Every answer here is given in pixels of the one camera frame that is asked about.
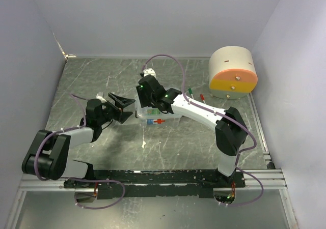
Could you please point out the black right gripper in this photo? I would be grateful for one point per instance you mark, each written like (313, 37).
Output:
(142, 96)

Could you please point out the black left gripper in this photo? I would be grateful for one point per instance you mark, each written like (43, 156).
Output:
(112, 108)

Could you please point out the small green medicine box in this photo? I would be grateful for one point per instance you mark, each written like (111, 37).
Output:
(152, 112)

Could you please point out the clear plastic medicine box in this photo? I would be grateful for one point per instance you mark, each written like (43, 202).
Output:
(158, 119)

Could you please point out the blue white medicine bottle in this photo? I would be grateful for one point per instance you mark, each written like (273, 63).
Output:
(149, 122)

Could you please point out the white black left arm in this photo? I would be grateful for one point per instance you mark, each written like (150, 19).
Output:
(48, 154)

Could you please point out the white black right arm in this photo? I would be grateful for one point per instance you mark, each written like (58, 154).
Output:
(227, 124)

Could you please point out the green capped marker pen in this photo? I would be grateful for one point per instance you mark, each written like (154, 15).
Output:
(191, 93)

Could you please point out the cream round drawer cabinet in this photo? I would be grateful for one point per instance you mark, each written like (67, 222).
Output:
(232, 73)

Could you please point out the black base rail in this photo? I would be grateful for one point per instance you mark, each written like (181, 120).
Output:
(152, 183)

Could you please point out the aluminium frame rail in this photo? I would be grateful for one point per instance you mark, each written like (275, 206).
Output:
(270, 179)

